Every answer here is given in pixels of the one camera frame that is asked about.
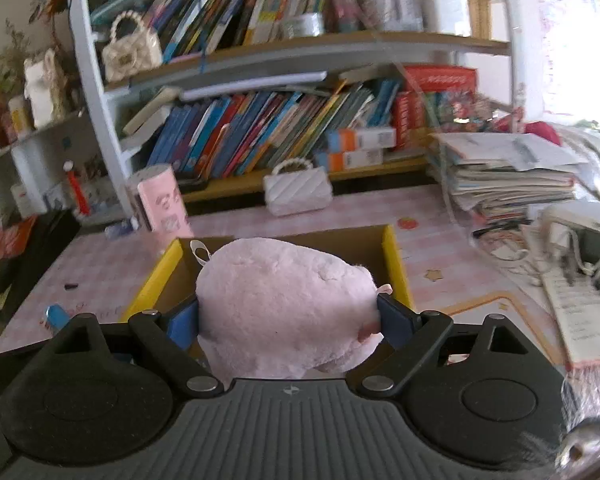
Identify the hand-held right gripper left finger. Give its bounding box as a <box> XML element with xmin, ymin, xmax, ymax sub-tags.
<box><xmin>55</xmin><ymin>300</ymin><xmax>226</xmax><ymax>396</ymax></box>

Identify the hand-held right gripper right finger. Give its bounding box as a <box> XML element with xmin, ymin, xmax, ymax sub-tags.
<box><xmin>352</xmin><ymin>295</ymin><xmax>531</xmax><ymax>393</ymax></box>

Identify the cardboard box with yellow edges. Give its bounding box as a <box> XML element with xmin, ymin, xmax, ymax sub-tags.
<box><xmin>120</xmin><ymin>225</ymin><xmax>416</xmax><ymax>361</ymax></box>

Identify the pink plush toy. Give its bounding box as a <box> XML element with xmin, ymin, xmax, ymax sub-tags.
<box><xmin>195</xmin><ymin>237</ymin><xmax>393</xmax><ymax>380</ymax></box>

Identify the pink cylindrical container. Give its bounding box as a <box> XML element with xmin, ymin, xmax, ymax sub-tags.
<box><xmin>125</xmin><ymin>164</ymin><xmax>191</xmax><ymax>233</ymax></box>

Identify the small blue object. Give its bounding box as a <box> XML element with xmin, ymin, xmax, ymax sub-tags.
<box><xmin>39</xmin><ymin>304</ymin><xmax>71</xmax><ymax>336</ymax></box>

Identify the white quilted handbag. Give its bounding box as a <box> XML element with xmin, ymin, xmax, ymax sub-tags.
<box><xmin>262</xmin><ymin>158</ymin><xmax>333</xmax><ymax>217</ymax></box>

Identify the black side furniture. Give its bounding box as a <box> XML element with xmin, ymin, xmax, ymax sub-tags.
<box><xmin>0</xmin><ymin>210</ymin><xmax>81</xmax><ymax>321</ymax></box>

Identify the orange and white box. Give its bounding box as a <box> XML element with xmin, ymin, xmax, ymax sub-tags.
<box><xmin>316</xmin><ymin>147</ymin><xmax>385</xmax><ymax>172</ymax></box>
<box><xmin>327</xmin><ymin>127</ymin><xmax>397</xmax><ymax>153</ymax></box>

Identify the red and white figure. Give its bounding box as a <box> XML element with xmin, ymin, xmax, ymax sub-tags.
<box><xmin>62</xmin><ymin>160</ymin><xmax>92</xmax><ymax>218</ymax></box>

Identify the stack of papers and booklets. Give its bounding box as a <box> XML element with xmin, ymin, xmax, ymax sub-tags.
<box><xmin>427</xmin><ymin>132</ymin><xmax>588</xmax><ymax>226</ymax></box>

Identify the white printed booklet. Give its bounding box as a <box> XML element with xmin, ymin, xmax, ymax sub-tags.
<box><xmin>540</xmin><ymin>270</ymin><xmax>600</xmax><ymax>368</ymax></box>

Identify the white power strip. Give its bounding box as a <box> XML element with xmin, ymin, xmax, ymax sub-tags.
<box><xmin>540</xmin><ymin>202</ymin><xmax>600</xmax><ymax>256</ymax></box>

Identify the row of colourful books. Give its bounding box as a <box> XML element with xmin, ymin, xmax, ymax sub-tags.
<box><xmin>145</xmin><ymin>77</ymin><xmax>406</xmax><ymax>181</ymax></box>

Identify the cream leaning book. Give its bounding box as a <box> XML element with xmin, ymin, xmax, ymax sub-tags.
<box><xmin>122</xmin><ymin>86</ymin><xmax>183</xmax><ymax>151</ymax></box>

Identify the colourful printed box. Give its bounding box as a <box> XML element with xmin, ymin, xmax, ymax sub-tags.
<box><xmin>427</xmin><ymin>90</ymin><xmax>487</xmax><ymax>132</ymax></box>

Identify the shiny metal object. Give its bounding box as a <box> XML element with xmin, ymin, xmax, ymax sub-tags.
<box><xmin>555</xmin><ymin>417</ymin><xmax>600</xmax><ymax>468</ymax></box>

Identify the white side shelf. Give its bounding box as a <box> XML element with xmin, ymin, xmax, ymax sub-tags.
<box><xmin>0</xmin><ymin>110</ymin><xmax>96</xmax><ymax>231</ymax></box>

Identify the white and wooden bookshelf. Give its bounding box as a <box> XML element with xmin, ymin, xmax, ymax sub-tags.
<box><xmin>70</xmin><ymin>0</ymin><xmax>531</xmax><ymax>221</ymax></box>

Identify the red cloth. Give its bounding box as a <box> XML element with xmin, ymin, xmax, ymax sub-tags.
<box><xmin>525</xmin><ymin>120</ymin><xmax>561</xmax><ymax>147</ymax></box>

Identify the red box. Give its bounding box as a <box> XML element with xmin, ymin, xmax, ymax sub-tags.
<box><xmin>392</xmin><ymin>65</ymin><xmax>478</xmax><ymax>148</ymax></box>

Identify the white rabbit ornament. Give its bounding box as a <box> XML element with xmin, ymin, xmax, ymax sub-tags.
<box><xmin>24</xmin><ymin>50</ymin><xmax>68</xmax><ymax>128</ymax></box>

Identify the white container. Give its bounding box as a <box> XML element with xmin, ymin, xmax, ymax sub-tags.
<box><xmin>422</xmin><ymin>0</ymin><xmax>472</xmax><ymax>37</ymax></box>

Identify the row of tall books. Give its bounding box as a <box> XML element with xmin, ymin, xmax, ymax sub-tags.
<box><xmin>90</xmin><ymin>0</ymin><xmax>341</xmax><ymax>63</ymax></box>

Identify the cream quilted pearl-handle handbag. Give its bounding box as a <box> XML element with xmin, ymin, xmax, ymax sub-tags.
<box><xmin>101</xmin><ymin>11</ymin><xmax>163</xmax><ymax>83</ymax></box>

